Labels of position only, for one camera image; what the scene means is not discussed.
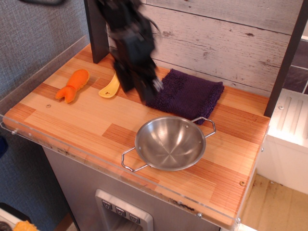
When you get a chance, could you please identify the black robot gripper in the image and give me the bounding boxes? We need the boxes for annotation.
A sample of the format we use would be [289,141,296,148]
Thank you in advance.
[107,21,164,103]

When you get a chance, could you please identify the stainless steel two-handled pot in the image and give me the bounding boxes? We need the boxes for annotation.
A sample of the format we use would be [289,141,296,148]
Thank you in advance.
[121,116,216,172]

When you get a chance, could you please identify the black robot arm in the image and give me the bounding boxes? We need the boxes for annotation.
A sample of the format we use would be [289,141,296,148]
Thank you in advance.
[97,0,164,103]

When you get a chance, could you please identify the purple folded cloth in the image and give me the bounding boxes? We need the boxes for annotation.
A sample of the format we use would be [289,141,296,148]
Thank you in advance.
[146,69,224,120]

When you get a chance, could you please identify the yellow dish brush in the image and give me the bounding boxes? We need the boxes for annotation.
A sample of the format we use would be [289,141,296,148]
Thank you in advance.
[98,73,120,99]

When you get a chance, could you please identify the orange plush fish toy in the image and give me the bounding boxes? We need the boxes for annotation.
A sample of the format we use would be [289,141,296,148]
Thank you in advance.
[55,69,90,103]

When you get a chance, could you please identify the clear acrylic edge guard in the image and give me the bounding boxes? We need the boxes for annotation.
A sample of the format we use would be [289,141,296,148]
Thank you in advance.
[0,114,270,227]

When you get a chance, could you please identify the grey toy fridge cabinet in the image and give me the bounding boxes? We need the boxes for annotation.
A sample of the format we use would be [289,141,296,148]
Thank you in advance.
[43,148,220,231]

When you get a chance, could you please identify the silver dispenser button panel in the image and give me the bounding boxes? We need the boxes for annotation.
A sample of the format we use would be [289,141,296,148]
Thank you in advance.
[95,189,154,231]

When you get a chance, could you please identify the white ribbed sink unit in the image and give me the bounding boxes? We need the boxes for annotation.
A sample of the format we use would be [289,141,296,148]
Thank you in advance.
[257,89,308,193]

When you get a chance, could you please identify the yellow object bottom left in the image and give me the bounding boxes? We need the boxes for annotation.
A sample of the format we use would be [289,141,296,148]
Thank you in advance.
[13,221,38,231]

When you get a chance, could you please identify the dark left vertical post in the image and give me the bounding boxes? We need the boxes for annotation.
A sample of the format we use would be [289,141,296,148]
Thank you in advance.
[84,0,109,64]

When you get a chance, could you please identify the dark vertical post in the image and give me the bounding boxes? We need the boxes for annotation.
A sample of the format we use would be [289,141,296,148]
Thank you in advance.
[84,0,109,64]
[264,0,308,117]

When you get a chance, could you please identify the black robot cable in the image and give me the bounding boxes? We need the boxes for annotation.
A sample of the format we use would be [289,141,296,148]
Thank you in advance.
[19,0,65,6]

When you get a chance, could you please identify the dark right vertical post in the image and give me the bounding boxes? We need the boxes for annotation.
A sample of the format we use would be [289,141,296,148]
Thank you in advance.
[264,0,308,117]

